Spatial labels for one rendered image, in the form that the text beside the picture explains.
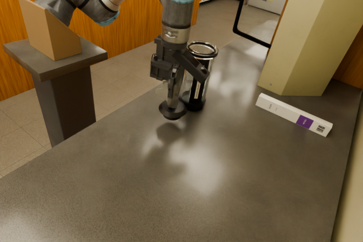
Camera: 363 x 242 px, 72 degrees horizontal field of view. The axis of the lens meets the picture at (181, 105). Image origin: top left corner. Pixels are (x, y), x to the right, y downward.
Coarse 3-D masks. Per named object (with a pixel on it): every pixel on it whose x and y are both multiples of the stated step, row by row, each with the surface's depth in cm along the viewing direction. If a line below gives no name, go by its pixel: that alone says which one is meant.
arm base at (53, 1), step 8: (40, 0) 98; (48, 0) 98; (56, 0) 100; (64, 0) 101; (48, 8) 98; (56, 8) 100; (64, 8) 102; (72, 8) 105; (56, 16) 100; (64, 16) 102
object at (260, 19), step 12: (252, 0) 129; (264, 0) 124; (276, 0) 120; (252, 12) 131; (264, 12) 127; (276, 12) 122; (240, 24) 139; (252, 24) 134; (264, 24) 129; (276, 24) 125; (252, 36) 136; (264, 36) 131
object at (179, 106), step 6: (162, 102) 81; (174, 102) 77; (180, 102) 81; (162, 108) 78; (168, 108) 78; (174, 108) 78; (180, 108) 79; (186, 108) 81; (168, 114) 77; (174, 114) 77; (180, 114) 77
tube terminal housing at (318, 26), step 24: (288, 0) 88; (312, 0) 84; (336, 0) 83; (360, 0) 84; (288, 24) 92; (312, 24) 87; (336, 24) 88; (360, 24) 90; (288, 48) 95; (312, 48) 93; (336, 48) 95; (264, 72) 105; (288, 72) 99; (312, 72) 101
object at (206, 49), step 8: (192, 48) 83; (200, 48) 84; (208, 48) 83; (216, 48) 81; (216, 56) 79; (184, 72) 84; (184, 80) 85; (192, 80) 82; (208, 80) 85; (184, 88) 86; (184, 96) 88
